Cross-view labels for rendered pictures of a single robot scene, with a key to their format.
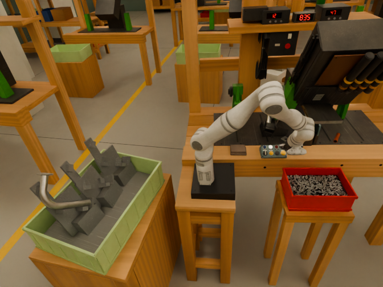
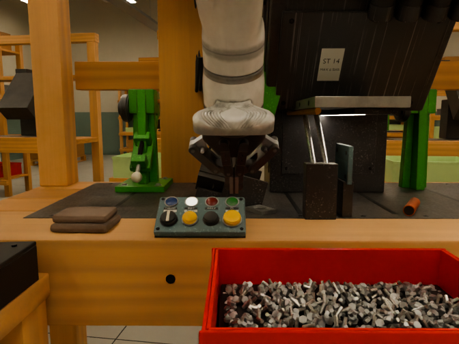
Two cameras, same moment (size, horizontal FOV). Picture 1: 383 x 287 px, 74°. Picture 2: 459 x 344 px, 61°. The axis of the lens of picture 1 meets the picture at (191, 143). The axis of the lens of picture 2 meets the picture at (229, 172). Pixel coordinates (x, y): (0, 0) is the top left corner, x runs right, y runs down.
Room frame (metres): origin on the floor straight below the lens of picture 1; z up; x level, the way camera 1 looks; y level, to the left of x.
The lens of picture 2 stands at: (0.53, -0.47, 1.09)
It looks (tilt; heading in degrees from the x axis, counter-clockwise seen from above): 8 degrees down; 354
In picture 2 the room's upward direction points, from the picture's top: straight up
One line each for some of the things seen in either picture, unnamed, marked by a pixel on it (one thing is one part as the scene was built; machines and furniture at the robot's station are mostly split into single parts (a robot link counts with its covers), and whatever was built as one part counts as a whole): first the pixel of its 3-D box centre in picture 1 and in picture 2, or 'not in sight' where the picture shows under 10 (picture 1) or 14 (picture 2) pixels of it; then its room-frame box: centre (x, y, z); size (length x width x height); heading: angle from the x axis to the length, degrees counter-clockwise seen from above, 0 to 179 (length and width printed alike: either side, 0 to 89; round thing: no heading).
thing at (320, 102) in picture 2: (316, 106); (332, 108); (1.36, -0.78, 1.11); 0.39 x 0.16 x 0.03; 174
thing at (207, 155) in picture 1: (202, 144); not in sight; (1.01, -0.06, 1.15); 0.09 x 0.09 x 0.17; 61
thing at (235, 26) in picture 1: (299, 22); not in sight; (1.72, -0.74, 1.52); 0.90 x 0.25 x 0.04; 84
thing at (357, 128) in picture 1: (292, 127); (287, 200); (1.47, -0.71, 0.89); 1.10 x 0.42 x 0.02; 84
